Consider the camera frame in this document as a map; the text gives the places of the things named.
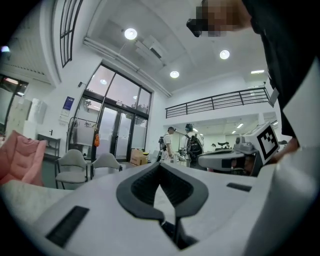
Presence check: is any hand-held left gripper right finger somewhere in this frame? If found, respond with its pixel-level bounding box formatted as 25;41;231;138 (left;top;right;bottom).
159;161;274;256

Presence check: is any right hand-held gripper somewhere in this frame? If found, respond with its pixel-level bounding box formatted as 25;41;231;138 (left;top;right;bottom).
197;121;281;177

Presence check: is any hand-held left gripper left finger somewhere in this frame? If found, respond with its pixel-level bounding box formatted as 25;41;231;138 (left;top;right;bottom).
31;161;181;256

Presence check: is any person's right forearm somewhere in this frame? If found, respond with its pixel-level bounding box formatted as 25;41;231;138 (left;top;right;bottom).
270;136;301;165

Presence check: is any cardboard box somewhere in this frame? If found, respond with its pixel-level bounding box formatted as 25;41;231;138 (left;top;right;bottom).
129;148;149;167

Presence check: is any black balcony railing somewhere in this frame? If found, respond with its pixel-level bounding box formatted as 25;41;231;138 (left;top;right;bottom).
164;86;271;120

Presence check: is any grey upholstered chair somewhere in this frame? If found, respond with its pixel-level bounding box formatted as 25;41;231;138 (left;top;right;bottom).
54;148;90;190
90;152;124;177

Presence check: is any black framed glass door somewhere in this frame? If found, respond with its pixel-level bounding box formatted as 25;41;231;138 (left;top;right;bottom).
98;104;137;161

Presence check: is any black console table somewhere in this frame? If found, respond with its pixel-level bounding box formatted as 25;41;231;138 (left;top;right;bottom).
37;133;62;161

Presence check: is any pink padded chair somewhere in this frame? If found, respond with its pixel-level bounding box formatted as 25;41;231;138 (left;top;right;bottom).
0;129;49;187

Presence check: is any ceiling air conditioner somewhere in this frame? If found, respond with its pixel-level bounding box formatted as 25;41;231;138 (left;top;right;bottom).
134;34;167;61

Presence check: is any beige locker cabinet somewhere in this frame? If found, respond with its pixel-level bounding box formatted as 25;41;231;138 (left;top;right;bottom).
6;99;33;137

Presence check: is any person's black shirt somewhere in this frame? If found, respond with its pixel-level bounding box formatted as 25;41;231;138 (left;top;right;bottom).
240;0;320;140

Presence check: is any person's head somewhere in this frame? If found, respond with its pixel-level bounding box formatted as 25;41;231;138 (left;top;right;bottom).
200;0;252;39

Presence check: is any black window grille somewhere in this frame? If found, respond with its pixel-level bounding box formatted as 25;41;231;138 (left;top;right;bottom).
59;0;84;69

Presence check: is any blue wall poster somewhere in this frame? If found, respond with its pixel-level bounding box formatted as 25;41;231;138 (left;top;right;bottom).
62;95;76;112

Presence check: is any black head-mounted camera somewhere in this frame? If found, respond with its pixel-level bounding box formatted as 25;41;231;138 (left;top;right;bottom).
185;17;210;39

